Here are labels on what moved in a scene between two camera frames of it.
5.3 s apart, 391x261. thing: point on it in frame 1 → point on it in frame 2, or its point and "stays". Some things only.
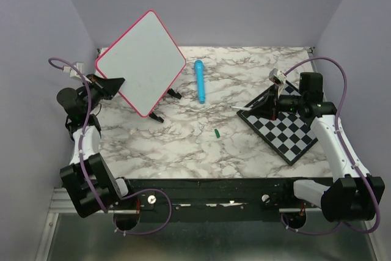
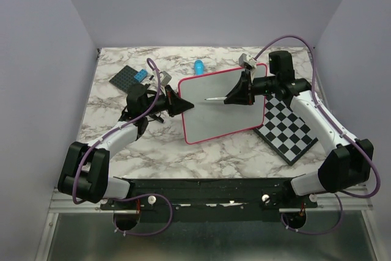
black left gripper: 110,86 → 175,104
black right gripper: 269,109 → 240,92
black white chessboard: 290,136 stays
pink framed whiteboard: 145,54 → 210,119
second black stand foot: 157,118 stays
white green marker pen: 244,108 → 215,98
